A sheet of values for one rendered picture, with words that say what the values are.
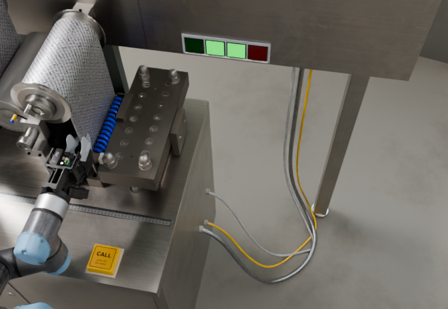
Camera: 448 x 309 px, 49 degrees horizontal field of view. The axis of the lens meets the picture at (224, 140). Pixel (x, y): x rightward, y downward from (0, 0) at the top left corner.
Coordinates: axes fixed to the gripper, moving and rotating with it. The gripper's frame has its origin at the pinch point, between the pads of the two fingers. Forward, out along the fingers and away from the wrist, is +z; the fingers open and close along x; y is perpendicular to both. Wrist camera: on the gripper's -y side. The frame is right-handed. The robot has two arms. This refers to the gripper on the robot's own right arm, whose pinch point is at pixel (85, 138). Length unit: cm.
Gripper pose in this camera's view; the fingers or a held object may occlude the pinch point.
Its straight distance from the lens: 137.5
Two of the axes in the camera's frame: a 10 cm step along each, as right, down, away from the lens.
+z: 1.8, -8.0, 5.7
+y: -0.2, -5.9, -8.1
